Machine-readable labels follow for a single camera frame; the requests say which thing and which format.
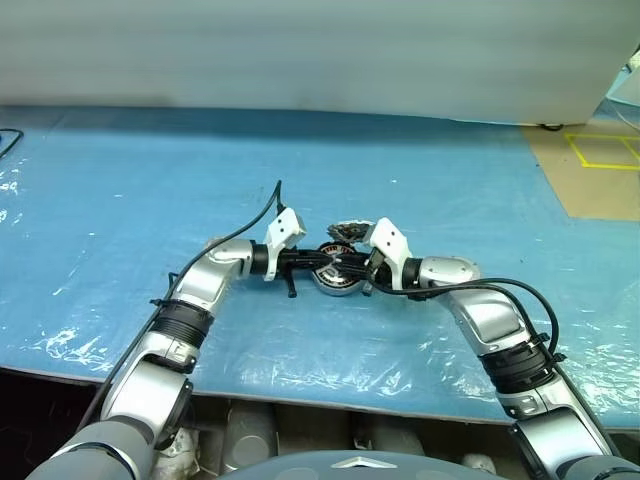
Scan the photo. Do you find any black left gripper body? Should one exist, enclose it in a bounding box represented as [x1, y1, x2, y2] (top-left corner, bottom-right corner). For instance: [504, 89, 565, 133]
[273, 247, 307, 300]

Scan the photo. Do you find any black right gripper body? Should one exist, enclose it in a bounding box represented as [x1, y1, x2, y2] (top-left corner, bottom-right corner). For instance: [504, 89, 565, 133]
[362, 249, 397, 297]

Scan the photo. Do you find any round metal mechanical part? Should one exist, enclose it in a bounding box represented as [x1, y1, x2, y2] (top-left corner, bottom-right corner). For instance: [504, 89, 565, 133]
[312, 241, 365, 298]

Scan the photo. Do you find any silver motor rotor cover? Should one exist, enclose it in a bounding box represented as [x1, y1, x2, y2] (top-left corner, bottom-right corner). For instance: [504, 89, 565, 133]
[326, 218, 377, 245]

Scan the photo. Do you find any grey rounded cylinder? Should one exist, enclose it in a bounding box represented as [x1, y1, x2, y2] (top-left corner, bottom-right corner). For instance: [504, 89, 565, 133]
[227, 402, 279, 471]
[349, 422, 426, 457]

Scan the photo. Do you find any blue table mat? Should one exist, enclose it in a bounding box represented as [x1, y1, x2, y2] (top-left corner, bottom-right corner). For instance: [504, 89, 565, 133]
[0, 104, 640, 426]

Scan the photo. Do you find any grey robot torso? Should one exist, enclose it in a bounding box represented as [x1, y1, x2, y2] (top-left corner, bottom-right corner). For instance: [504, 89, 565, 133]
[214, 439, 451, 480]

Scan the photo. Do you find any white backdrop board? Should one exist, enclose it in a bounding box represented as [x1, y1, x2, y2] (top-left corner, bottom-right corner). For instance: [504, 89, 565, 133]
[0, 0, 640, 126]

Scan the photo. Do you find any brown cardboard sheet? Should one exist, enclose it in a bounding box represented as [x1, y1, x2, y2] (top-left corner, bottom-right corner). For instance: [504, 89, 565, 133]
[519, 122, 640, 221]

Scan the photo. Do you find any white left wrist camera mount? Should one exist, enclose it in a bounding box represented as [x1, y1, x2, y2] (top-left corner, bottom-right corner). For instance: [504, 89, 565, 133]
[263, 208, 308, 282]

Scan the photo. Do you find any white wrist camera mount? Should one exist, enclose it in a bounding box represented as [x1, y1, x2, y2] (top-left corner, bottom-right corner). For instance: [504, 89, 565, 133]
[368, 216, 413, 292]
[263, 208, 308, 282]

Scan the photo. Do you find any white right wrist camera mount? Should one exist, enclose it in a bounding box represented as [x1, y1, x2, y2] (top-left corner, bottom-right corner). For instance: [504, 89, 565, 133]
[368, 216, 413, 292]

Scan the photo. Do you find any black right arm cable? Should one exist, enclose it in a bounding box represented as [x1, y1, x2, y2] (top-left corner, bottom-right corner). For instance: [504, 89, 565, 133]
[369, 277, 569, 371]

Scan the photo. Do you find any thin black cable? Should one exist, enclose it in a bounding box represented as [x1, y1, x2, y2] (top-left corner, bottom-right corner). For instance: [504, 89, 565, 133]
[0, 128, 26, 162]

